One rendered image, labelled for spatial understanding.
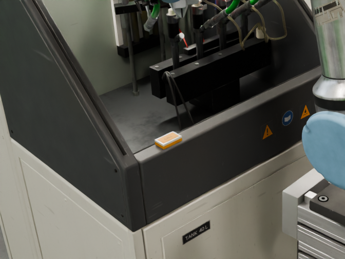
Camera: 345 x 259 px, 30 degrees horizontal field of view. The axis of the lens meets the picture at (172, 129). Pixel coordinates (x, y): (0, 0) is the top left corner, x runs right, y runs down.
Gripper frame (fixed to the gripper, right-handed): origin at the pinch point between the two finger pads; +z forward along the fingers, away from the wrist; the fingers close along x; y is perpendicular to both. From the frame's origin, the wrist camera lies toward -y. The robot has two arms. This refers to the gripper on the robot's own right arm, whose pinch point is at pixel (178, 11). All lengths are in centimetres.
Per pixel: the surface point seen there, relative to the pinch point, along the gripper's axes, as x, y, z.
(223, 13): 7.1, 7.8, 0.8
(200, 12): 8.0, -1.5, 2.8
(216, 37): 16.8, -6.0, 13.3
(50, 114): -34.9, -5.7, 16.0
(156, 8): -14.1, 10.5, -6.9
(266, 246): 5, 23, 61
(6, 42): -34.9, -21.9, 2.6
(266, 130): 5.3, 23.2, 25.8
